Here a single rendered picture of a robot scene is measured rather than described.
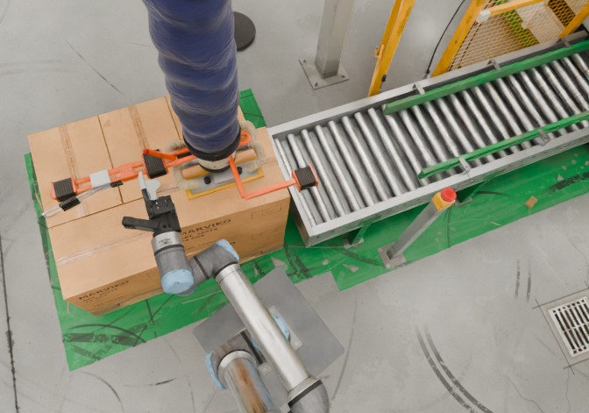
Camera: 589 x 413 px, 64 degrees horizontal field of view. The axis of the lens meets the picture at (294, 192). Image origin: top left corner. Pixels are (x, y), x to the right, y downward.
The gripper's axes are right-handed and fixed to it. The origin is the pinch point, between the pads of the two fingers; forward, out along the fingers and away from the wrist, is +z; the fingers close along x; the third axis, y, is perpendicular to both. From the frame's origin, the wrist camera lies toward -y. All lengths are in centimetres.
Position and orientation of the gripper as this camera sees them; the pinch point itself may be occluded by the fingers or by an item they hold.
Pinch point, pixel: (143, 181)
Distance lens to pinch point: 159.3
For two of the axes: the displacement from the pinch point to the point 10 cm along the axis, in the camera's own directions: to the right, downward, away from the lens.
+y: 9.4, -2.9, 1.9
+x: 0.7, -3.9, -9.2
